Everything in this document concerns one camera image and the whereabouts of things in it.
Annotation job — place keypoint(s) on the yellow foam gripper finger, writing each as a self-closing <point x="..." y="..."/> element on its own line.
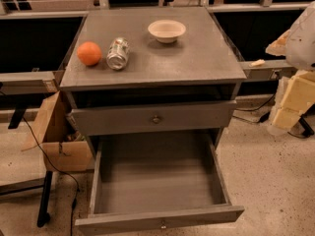
<point x="294" y="97"/>
<point x="278" y="47"/>

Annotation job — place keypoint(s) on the silver 7up soda can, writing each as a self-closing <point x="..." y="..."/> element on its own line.
<point x="118" y="53"/>

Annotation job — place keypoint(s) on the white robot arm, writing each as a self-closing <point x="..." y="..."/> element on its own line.
<point x="300" y="46"/>

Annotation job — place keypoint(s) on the closed grey top drawer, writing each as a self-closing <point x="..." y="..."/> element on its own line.
<point x="153" y="118"/>

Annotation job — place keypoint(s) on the grey wooden drawer cabinet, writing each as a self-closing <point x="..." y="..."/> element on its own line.
<point x="198" y="67"/>

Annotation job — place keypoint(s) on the open grey middle drawer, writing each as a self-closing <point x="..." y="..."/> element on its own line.
<point x="156" y="181"/>

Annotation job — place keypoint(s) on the small yellow foam scrap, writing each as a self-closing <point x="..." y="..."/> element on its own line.
<point x="257" y="63"/>

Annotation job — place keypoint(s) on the orange fruit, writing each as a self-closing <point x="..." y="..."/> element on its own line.
<point x="89" y="53"/>

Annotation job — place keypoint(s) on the brown cardboard box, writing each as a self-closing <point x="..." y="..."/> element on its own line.
<point x="52" y="132"/>

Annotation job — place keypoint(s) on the black table leg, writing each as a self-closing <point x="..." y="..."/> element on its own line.
<point x="43" y="215"/>

